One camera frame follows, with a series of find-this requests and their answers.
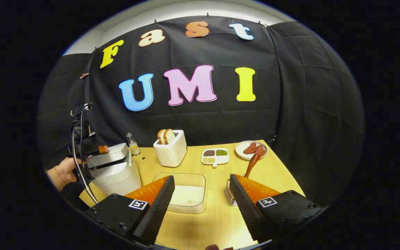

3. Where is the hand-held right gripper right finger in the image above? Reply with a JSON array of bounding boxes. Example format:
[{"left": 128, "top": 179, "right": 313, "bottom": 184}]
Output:
[{"left": 229, "top": 174, "right": 324, "bottom": 243}]

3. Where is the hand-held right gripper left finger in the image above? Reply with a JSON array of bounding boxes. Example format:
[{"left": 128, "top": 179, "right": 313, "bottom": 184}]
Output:
[{"left": 84, "top": 175, "right": 175, "bottom": 245}]

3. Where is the wire chopstick holder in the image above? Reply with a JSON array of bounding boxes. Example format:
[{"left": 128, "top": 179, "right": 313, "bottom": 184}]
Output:
[{"left": 225, "top": 179, "right": 239, "bottom": 207}]

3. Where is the white rice cooker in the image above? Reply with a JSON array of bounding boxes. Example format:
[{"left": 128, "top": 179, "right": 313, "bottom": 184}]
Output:
[{"left": 87, "top": 143, "right": 142, "bottom": 197}]

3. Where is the brown wooden spoon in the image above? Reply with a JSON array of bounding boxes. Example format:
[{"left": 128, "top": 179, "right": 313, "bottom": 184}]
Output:
[{"left": 243, "top": 152, "right": 262, "bottom": 179}]

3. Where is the small glass bottle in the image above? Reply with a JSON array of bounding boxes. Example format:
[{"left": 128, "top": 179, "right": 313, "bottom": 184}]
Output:
[{"left": 126, "top": 132, "right": 141, "bottom": 156}]

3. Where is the clear plastic container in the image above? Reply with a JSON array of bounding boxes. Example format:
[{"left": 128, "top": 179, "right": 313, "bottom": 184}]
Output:
[{"left": 151, "top": 173, "right": 206, "bottom": 214}]

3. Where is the white divided bean dish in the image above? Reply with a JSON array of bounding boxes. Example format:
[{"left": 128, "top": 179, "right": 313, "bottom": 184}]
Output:
[{"left": 201, "top": 148, "right": 230, "bottom": 168}]

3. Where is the white toaster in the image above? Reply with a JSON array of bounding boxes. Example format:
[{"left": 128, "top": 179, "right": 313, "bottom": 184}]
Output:
[{"left": 153, "top": 130, "right": 188, "bottom": 168}]

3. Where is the white round plate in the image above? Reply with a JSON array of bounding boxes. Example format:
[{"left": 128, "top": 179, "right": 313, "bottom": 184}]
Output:
[{"left": 235, "top": 140, "right": 268, "bottom": 161}]

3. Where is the grey cable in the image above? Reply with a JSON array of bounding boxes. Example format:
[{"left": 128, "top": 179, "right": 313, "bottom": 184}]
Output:
[{"left": 72, "top": 104, "right": 99, "bottom": 204}]

